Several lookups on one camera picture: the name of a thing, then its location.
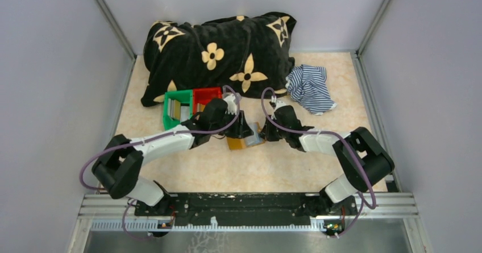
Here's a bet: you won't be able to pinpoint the green plastic bin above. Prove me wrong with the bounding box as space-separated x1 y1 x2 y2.
163 90 193 130

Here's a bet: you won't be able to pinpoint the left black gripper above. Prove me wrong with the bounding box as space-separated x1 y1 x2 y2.
211 109 254 139

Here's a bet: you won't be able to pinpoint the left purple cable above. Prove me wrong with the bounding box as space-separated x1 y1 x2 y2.
78 85 242 242

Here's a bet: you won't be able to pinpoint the black floral blanket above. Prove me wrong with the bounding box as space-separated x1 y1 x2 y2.
140 12 297 107

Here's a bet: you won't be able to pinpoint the cards in green bin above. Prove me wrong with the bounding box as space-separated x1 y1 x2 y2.
168 99 191 122

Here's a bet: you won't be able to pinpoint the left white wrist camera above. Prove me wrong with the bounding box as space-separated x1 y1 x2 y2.
222 94 240 115

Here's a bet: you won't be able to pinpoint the yellow leather card holder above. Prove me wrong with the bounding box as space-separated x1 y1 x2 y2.
226 122 266 151

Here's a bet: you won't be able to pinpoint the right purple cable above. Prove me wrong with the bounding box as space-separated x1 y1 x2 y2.
261 87 378 239

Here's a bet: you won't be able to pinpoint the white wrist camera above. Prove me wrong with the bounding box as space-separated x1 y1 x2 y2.
222 94 240 115
269 96 288 111

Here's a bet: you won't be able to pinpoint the blue striped cloth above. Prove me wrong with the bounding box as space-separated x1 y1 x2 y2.
285 64 337 115

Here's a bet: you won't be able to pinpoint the red plastic bin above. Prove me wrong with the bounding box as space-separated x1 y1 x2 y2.
192 87 222 114

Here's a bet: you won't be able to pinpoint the purple cable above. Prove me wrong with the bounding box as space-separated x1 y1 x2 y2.
261 87 378 239
78 85 242 242

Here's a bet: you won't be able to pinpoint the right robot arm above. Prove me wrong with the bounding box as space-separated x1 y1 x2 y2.
266 105 394 214

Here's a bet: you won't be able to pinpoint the aluminium front rail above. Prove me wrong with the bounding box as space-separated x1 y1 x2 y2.
78 192 418 233

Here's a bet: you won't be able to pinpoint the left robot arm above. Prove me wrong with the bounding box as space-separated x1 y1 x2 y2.
92 95 244 215

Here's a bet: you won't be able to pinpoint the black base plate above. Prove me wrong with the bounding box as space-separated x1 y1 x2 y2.
135 193 358 227

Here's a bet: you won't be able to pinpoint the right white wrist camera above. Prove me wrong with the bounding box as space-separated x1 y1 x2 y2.
269 96 288 111

